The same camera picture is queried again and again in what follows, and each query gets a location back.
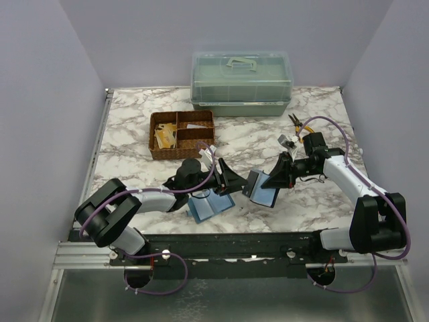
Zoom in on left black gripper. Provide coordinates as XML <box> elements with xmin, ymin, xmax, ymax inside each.
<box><xmin>187</xmin><ymin>158</ymin><xmax>249</xmax><ymax>197</ymax></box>

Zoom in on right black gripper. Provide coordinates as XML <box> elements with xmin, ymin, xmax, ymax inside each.
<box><xmin>261</xmin><ymin>152</ymin><xmax>320</xmax><ymax>189</ymax></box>

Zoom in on black leather card holder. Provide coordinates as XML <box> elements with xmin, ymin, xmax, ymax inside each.
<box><xmin>242</xmin><ymin>170</ymin><xmax>280</xmax><ymax>208</ymax></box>

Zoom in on brown wicker divided tray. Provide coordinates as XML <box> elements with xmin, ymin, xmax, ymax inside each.
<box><xmin>149</xmin><ymin>111</ymin><xmax>215</xmax><ymax>160</ymax></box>

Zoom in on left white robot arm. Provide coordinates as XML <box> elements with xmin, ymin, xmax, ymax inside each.
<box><xmin>74</xmin><ymin>158</ymin><xmax>247</xmax><ymax>265</ymax></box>

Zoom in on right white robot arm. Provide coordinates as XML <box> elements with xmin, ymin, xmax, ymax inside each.
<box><xmin>261</xmin><ymin>132</ymin><xmax>407</xmax><ymax>263</ymax></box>

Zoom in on blue plastic card sleeve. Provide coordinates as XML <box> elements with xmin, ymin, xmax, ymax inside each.
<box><xmin>186</xmin><ymin>189</ymin><xmax>235</xmax><ymax>223</ymax></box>

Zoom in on white card in tray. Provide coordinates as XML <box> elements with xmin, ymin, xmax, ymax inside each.
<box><xmin>186</xmin><ymin>123</ymin><xmax>207</xmax><ymax>129</ymax></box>

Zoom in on gold cards in tray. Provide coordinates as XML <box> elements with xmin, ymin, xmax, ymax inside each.
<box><xmin>155</xmin><ymin>123</ymin><xmax>177</xmax><ymax>149</ymax></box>

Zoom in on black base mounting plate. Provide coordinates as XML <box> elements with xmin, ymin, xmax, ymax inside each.
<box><xmin>110</xmin><ymin>232</ymin><xmax>347</xmax><ymax>279</ymax></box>

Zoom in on green clear-lid storage box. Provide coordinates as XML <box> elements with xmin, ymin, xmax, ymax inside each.
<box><xmin>190</xmin><ymin>51</ymin><xmax>294</xmax><ymax>117</ymax></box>

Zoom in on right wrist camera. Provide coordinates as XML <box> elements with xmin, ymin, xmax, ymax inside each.
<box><xmin>278</xmin><ymin>134</ymin><xmax>299</xmax><ymax>160</ymax></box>

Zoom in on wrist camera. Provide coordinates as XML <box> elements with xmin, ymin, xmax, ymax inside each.
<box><xmin>198</xmin><ymin>144</ymin><xmax>217</xmax><ymax>170</ymax></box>
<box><xmin>278</xmin><ymin>134</ymin><xmax>299</xmax><ymax>160</ymax></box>

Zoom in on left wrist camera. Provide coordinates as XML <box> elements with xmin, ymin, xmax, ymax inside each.
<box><xmin>198</xmin><ymin>144</ymin><xmax>217</xmax><ymax>170</ymax></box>

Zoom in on yellow handled pliers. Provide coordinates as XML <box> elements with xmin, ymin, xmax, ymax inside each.
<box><xmin>288</xmin><ymin>113</ymin><xmax>314</xmax><ymax>138</ymax></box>

